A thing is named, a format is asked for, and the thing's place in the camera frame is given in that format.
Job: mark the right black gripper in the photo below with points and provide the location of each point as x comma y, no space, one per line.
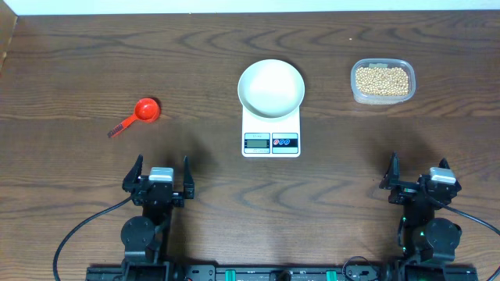
405,190

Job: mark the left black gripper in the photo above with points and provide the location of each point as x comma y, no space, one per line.
131,180

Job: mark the red plastic measuring scoop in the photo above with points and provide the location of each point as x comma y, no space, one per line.
147,110

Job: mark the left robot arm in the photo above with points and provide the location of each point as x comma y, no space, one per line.
145,236

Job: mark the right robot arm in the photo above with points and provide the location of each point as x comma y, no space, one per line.
428,243

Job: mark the white digital kitchen scale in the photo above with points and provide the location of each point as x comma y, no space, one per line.
271,137

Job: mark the white round bowl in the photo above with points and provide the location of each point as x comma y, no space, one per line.
271,88

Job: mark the clear plastic container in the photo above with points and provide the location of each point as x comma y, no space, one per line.
383,100

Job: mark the soybeans in container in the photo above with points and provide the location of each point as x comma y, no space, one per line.
382,81

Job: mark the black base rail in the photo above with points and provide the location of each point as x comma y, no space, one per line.
215,273

